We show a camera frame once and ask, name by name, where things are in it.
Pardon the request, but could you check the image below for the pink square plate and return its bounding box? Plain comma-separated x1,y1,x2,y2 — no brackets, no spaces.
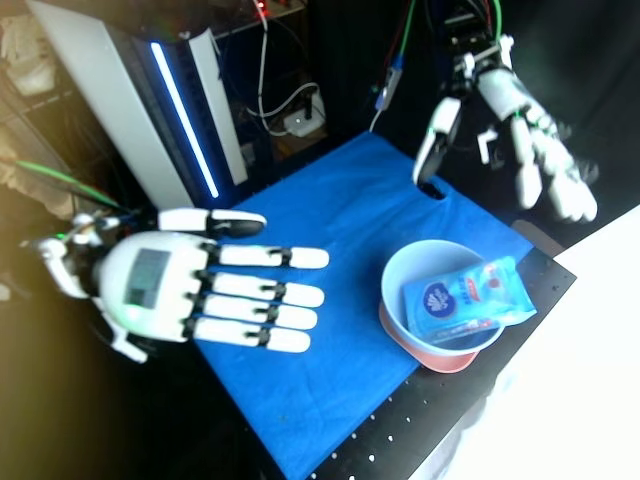
378,302,479,374

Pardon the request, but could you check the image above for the white cable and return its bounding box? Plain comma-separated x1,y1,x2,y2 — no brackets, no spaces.
252,14,326,136

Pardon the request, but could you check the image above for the light blue bowl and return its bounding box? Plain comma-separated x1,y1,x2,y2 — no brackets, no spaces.
380,239,506,362

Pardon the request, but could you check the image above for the white tower with light strip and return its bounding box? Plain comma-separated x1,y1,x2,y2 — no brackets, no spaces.
27,0,250,211

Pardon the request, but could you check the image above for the black curtain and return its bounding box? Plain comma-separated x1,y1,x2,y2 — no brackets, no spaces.
309,0,640,251

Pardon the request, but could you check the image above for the white panel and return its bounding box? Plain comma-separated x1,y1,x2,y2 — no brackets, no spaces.
409,199,640,480

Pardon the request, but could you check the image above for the blue cloth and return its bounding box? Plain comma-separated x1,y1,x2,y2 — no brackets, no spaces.
192,130,536,480

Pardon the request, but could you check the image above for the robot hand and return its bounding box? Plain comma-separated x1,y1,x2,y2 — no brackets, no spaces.
412,67,600,224
92,207,331,354

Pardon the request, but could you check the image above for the hanging cable with blue connector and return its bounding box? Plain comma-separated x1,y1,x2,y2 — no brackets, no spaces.
368,0,417,132

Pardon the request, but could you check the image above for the metal wire shelf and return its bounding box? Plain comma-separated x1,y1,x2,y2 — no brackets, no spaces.
0,0,101,211

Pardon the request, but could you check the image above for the white power adapter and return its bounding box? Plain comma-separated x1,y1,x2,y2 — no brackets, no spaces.
282,112,321,139

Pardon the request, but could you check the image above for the blue wet wipes pack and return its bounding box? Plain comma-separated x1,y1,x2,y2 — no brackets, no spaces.
402,255,539,346

